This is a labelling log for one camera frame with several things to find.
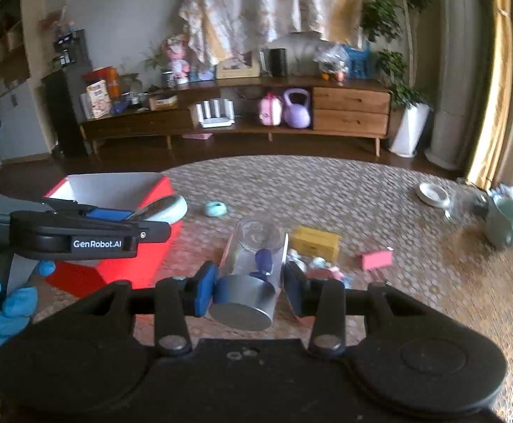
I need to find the pink toy case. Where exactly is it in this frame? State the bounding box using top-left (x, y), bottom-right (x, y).
top-left (258, 93), bottom-right (284, 127)

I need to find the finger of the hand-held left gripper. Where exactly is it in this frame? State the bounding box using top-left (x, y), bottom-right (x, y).
top-left (10, 210), bottom-right (172, 262)
top-left (41, 198), bottom-right (135, 224)

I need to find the pink binder clip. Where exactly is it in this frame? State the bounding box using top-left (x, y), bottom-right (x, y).
top-left (361, 249), bottom-right (394, 271)

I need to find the orange bottle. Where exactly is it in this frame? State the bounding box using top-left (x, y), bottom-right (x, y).
top-left (104, 66), bottom-right (121, 100)

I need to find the clear jar with grey lid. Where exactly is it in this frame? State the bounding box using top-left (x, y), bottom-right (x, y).
top-left (208, 219), bottom-right (289, 332)

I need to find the patterned hanging cloth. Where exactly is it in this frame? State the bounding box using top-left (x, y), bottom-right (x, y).
top-left (179, 0), bottom-right (364, 65)

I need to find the pink and blue toy figure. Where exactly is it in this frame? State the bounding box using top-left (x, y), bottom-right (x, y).
top-left (307, 259), bottom-right (357, 290)

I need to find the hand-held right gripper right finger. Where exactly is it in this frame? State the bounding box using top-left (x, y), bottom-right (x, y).
top-left (283, 261), bottom-right (420, 358)

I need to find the yellow curtain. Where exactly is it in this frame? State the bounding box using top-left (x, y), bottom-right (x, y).
top-left (465, 0), bottom-right (513, 190)

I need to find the black cabinet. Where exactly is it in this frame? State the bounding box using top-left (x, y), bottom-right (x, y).
top-left (41, 29), bottom-right (93, 159)

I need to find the small potted plant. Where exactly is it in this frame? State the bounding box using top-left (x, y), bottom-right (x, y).
top-left (141, 43), bottom-right (169, 81)

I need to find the black speaker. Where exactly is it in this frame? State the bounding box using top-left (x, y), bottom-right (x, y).
top-left (268, 47), bottom-right (288, 78)

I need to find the green mug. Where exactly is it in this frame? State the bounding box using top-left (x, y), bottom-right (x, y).
top-left (484, 196), bottom-right (513, 250)

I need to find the clear plastic bag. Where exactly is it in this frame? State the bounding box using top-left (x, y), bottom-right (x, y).
top-left (313, 43), bottom-right (350, 81)

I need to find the white dish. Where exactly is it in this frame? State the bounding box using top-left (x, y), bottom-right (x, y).
top-left (417, 182), bottom-right (452, 207)

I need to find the purple kettlebell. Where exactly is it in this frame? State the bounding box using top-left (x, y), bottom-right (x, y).
top-left (282, 88), bottom-right (313, 128)

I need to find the grey bowl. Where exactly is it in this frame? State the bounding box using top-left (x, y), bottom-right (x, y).
top-left (134, 195), bottom-right (188, 225)

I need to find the blue bag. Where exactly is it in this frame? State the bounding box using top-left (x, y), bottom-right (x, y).
top-left (343, 44), bottom-right (374, 78)

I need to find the person's left hand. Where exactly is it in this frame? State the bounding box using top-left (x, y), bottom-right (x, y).
top-left (0, 260), bottom-right (57, 347)

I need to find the small cardboard box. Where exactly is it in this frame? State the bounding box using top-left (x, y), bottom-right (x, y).
top-left (148, 93), bottom-right (179, 111)

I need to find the white rabbit toy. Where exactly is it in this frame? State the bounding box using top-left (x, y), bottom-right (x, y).
top-left (288, 249), bottom-right (312, 271)

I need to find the clear drinking glass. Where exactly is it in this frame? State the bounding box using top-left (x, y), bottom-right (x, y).
top-left (443, 180), bottom-right (474, 222)

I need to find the grey curtain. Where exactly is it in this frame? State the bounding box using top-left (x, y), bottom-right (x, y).
top-left (424, 0), bottom-right (487, 171)

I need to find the white router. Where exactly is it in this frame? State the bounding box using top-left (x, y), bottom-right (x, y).
top-left (194, 99), bottom-right (235, 129)

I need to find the printed carton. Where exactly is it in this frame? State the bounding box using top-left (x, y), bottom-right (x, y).
top-left (84, 80), bottom-right (111, 119)

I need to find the wooden picture frame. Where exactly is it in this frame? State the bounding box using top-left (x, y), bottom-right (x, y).
top-left (215, 50), bottom-right (262, 80)

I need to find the wooden sideboard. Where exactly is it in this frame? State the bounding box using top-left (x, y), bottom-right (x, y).
top-left (79, 76), bottom-right (393, 158)

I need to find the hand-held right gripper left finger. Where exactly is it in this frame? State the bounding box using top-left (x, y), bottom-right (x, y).
top-left (88, 261), bottom-right (217, 358)

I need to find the pink doll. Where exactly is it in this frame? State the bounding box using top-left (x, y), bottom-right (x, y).
top-left (164, 34), bottom-right (191, 87)

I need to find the red box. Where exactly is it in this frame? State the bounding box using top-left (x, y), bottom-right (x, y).
top-left (43, 173), bottom-right (185, 298)

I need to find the potted tree in white pot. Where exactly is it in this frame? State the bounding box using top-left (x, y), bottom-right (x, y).
top-left (359, 0), bottom-right (436, 159)

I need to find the yellow box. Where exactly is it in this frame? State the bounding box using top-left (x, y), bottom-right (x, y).
top-left (291, 226), bottom-right (342, 262)

